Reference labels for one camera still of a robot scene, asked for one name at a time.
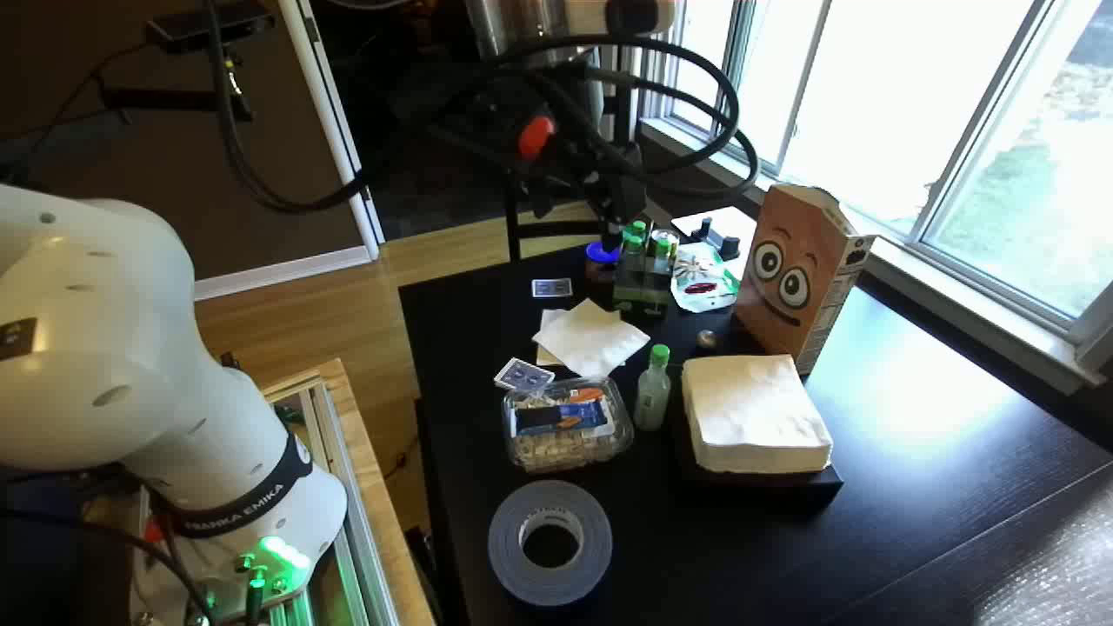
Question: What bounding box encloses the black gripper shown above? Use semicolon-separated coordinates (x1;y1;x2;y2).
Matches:
584;141;661;225

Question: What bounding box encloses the cardboard bottle carrier box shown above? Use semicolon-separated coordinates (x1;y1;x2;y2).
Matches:
610;236;678;318

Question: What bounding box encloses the black wooden chair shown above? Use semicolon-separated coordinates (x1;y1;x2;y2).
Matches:
500;194;610;267

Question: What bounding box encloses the printed paper flyer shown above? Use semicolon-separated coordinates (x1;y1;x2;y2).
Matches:
668;236;748;318

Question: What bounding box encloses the white paper napkin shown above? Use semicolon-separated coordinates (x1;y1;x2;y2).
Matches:
531;305;574;374
530;297;655;386

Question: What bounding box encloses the brown paper bag with face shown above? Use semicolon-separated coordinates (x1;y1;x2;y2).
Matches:
732;182;880;379

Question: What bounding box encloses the clear bottle with green cap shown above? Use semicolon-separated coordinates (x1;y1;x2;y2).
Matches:
631;342;678;434

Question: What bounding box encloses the blue playing card deck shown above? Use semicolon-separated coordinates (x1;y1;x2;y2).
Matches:
489;354;559;404

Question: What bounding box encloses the clear plastic clamshell container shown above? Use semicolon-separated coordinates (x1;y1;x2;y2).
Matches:
496;377;641;476

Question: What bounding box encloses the white window frame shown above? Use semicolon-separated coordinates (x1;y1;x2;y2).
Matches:
641;0;1113;377

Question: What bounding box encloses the grey duct tape roll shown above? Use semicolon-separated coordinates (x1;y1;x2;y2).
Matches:
485;476;618;611

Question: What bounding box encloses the wooden robot mount platform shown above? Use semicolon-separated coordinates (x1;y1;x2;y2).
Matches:
260;354;439;626

